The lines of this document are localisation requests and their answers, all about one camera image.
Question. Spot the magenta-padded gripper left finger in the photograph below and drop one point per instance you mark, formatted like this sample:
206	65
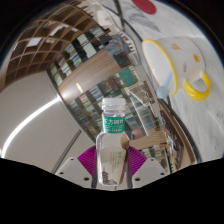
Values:
75	168

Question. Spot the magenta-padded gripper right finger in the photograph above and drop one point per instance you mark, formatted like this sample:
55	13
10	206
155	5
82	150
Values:
148	170

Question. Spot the clear green-label drink bottle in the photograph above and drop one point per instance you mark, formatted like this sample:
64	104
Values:
112	146

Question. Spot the tall bookshelf unit with books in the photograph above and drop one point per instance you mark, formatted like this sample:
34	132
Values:
96	90

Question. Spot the light blue spoon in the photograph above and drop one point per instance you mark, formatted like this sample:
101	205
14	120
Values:
164	87

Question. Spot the wooden cubby shelf unit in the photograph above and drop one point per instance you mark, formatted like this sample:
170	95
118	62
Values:
36	43

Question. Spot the flat round red coaster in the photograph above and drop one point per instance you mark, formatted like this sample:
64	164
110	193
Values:
145	6

